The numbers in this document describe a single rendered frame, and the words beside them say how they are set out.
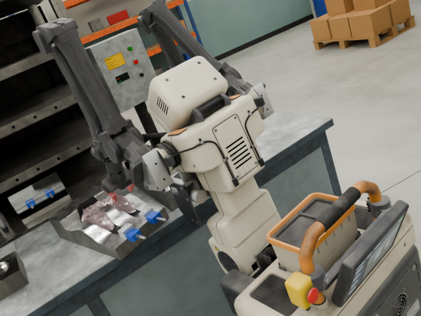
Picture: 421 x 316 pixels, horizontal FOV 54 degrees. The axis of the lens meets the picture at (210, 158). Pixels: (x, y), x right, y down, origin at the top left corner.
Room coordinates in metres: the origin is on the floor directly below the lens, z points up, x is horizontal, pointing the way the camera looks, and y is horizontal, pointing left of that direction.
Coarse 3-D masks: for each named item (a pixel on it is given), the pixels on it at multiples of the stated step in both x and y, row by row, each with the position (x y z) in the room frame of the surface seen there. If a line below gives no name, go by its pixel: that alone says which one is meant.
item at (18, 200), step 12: (36, 180) 2.13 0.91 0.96; (48, 180) 2.12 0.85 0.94; (60, 180) 2.14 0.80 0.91; (12, 192) 2.09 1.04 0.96; (24, 192) 2.07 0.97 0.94; (36, 192) 2.09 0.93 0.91; (60, 192) 2.13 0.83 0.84; (12, 204) 2.04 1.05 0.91; (24, 204) 2.06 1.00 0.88; (36, 204) 2.08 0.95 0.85; (48, 204) 2.10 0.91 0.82; (24, 216) 2.05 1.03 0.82; (36, 216) 2.07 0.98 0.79
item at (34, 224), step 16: (80, 160) 2.79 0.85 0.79; (96, 160) 2.65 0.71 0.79; (64, 176) 2.58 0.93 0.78; (80, 176) 2.45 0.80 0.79; (96, 176) 2.33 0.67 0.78; (80, 192) 2.18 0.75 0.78; (0, 208) 2.45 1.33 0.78; (16, 224) 2.08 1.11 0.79; (32, 224) 2.00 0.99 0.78; (0, 240) 1.96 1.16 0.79
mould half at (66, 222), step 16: (96, 192) 1.75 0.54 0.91; (64, 208) 1.72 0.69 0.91; (112, 208) 1.56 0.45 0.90; (144, 208) 1.53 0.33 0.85; (160, 208) 1.47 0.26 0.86; (64, 224) 1.60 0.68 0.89; (80, 224) 1.56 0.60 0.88; (144, 224) 1.40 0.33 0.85; (160, 224) 1.44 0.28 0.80; (80, 240) 1.52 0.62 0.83; (96, 240) 1.41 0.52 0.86; (112, 240) 1.37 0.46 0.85; (112, 256) 1.35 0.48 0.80
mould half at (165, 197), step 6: (138, 186) 1.87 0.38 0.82; (144, 186) 1.76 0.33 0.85; (168, 186) 1.57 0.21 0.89; (198, 186) 1.58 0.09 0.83; (150, 192) 1.71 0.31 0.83; (156, 192) 1.62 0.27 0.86; (162, 192) 1.53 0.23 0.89; (168, 192) 1.53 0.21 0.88; (156, 198) 1.66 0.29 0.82; (162, 198) 1.57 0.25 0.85; (168, 198) 1.52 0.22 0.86; (168, 204) 1.53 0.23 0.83; (174, 204) 1.53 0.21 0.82
